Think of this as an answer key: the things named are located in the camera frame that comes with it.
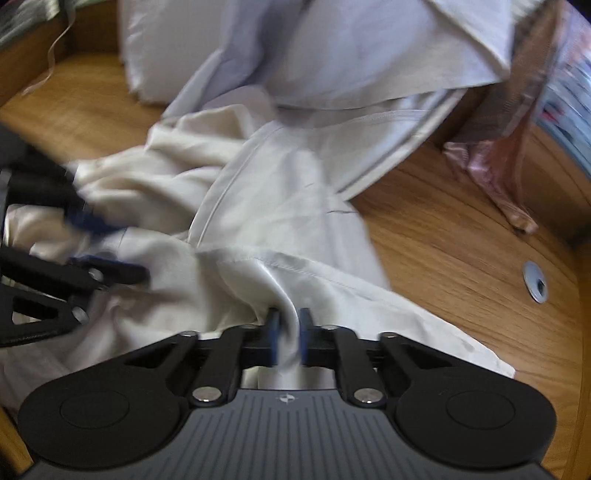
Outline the silver desk cable grommet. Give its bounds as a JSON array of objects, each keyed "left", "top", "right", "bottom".
[{"left": 523, "top": 261, "right": 548, "bottom": 303}]

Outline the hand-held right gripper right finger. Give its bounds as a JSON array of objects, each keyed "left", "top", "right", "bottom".
[{"left": 300, "top": 308, "right": 455, "bottom": 408}]

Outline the pink cloth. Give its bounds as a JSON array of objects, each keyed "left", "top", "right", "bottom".
[{"left": 443, "top": 4, "right": 578, "bottom": 236}]

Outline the white satin garment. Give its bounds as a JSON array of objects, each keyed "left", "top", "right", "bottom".
[{"left": 277, "top": 85, "right": 469, "bottom": 201}]

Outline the white shirt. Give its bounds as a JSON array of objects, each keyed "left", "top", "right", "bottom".
[{"left": 117, "top": 0, "right": 525, "bottom": 112}]

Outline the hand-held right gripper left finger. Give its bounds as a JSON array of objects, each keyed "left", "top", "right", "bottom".
[{"left": 122, "top": 308, "right": 281, "bottom": 408}]

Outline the white cable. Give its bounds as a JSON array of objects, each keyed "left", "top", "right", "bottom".
[{"left": 21, "top": 0, "right": 77, "bottom": 95}]

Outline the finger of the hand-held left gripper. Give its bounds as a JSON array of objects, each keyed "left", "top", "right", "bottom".
[
  {"left": 0, "top": 247, "right": 148, "bottom": 348},
  {"left": 0, "top": 124, "right": 118, "bottom": 235}
]

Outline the cream t-shirt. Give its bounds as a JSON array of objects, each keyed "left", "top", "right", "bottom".
[{"left": 0, "top": 99, "right": 515, "bottom": 414}]

